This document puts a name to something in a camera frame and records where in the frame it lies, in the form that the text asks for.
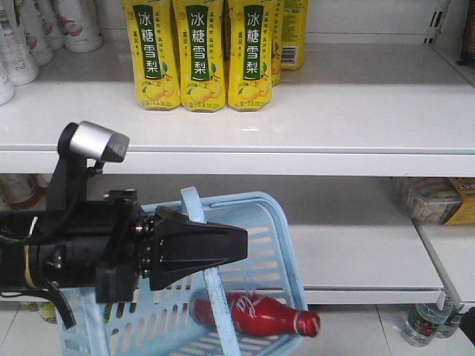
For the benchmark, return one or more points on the clear plastic snack box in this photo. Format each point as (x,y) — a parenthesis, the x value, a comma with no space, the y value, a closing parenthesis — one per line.
(431,200)

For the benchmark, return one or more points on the red coke aluminium bottle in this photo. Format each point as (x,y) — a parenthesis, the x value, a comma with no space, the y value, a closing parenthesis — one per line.
(258,315)

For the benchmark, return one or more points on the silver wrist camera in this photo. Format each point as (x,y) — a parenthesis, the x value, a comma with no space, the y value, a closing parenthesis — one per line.
(92,141)

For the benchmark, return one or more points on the yellow pear drink bottle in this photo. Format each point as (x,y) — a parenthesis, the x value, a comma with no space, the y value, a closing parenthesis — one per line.
(150,33)
(293,34)
(200,42)
(250,64)

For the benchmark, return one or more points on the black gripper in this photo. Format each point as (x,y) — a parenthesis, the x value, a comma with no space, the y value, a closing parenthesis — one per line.
(101,245)

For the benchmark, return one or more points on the clear water bottle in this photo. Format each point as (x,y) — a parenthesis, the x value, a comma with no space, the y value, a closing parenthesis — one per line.
(422,322)

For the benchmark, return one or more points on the yellow snack box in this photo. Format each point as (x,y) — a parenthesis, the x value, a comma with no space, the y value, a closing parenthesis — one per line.
(464,215)

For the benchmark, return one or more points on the light blue plastic basket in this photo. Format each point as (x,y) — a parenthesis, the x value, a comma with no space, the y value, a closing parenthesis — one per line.
(159,322)

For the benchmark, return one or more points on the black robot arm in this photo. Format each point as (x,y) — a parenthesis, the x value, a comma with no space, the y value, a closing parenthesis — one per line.
(21,232)

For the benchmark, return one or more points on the white lychee drink bottle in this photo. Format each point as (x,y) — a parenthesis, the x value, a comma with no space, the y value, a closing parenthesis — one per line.
(79,25)

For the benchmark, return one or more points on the white shelf unit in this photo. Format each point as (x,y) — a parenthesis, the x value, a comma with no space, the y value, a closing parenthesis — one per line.
(379,95)

